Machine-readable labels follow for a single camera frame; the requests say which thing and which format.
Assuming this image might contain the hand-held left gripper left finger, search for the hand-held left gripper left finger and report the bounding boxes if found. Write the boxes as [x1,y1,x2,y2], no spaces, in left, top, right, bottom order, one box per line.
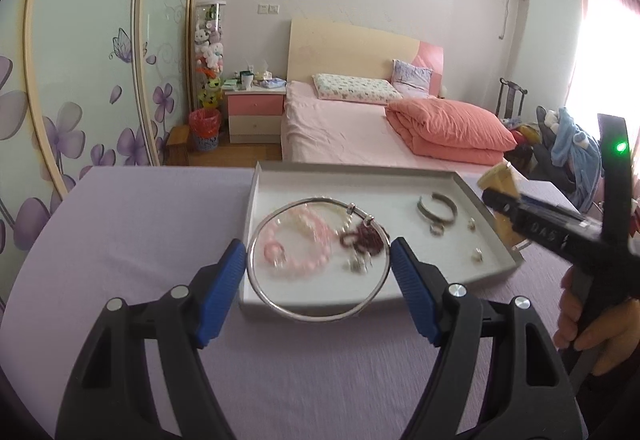
[54,238,248,440]

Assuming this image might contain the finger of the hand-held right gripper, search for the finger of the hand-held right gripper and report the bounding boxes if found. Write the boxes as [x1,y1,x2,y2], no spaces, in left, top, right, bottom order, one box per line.
[482,189,532,227]
[520,194,587,222]

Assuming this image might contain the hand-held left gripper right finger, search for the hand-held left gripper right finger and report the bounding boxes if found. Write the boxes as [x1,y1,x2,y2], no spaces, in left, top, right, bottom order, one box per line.
[390,236,588,440]

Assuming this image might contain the yellow bangle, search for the yellow bangle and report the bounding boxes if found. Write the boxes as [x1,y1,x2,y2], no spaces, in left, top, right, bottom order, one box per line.
[475,162,531,251]

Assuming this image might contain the dark red bead bracelet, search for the dark red bead bracelet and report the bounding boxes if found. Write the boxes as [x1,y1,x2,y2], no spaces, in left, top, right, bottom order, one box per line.
[337,222,386,256]

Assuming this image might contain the silver neck ring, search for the silver neck ring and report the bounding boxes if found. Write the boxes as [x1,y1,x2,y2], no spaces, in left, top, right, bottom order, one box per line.
[246,197,393,322]

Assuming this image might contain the pink bead bracelet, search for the pink bead bracelet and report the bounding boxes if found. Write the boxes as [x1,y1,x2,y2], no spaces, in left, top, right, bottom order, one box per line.
[261,205,333,278]

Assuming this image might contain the grey jewelry tray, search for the grey jewelry tray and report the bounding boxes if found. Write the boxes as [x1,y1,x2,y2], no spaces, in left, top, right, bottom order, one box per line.
[239,161,525,321]

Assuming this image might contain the person's right hand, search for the person's right hand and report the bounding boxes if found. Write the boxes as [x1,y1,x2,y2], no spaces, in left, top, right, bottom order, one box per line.
[555,265,640,377]

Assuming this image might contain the light blue garment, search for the light blue garment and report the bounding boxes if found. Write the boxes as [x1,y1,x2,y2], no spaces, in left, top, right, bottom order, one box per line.
[537,106,603,211]

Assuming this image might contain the colourful toy pile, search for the colourful toy pile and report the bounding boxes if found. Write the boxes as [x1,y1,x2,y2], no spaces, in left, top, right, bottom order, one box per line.
[502,117,538,156]

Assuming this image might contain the dark metal cuff bangle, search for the dark metal cuff bangle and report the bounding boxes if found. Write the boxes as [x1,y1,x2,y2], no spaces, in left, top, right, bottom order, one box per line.
[416,191,458,225]

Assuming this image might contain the salmon folded quilt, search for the salmon folded quilt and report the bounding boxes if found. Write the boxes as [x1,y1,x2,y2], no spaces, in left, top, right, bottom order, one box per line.
[385,97,518,166]

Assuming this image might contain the dark wooden chair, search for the dark wooden chair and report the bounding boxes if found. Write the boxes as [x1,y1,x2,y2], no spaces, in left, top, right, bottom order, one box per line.
[497,76,528,121]

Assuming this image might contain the small wooden stool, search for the small wooden stool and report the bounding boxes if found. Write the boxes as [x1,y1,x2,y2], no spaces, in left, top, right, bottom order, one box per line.
[165,125,193,166]

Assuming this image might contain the purple pillow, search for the purple pillow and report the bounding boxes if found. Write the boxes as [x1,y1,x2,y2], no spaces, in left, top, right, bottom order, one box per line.
[391,59,433,97]

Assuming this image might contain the red trash bin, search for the red trash bin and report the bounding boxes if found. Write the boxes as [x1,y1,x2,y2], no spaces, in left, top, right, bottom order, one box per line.
[188,107,222,152]

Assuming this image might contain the bed with pink sheet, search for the bed with pink sheet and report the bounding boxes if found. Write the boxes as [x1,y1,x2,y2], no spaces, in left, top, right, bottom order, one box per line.
[280,80,511,166]

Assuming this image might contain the pink and white nightstand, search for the pink and white nightstand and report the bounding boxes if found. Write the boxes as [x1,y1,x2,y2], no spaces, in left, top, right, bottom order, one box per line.
[222,82,287,144]

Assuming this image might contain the white floral pillow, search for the white floral pillow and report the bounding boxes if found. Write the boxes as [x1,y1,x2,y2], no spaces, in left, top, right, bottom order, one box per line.
[312,72,403,105]

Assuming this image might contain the green frog plush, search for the green frog plush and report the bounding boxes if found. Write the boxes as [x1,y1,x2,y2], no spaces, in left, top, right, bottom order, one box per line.
[198,76,222,110]

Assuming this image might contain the plush toy display case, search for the plush toy display case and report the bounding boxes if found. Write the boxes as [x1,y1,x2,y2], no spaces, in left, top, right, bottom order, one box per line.
[192,1,227,111]

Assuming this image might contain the floral sliding wardrobe doors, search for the floral sliding wardrobe doors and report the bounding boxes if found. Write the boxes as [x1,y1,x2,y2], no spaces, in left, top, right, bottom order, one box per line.
[0,0,206,316]

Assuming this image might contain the white bead bracelet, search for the white bead bracelet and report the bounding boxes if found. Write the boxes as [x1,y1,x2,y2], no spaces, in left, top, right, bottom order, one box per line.
[270,207,353,241]

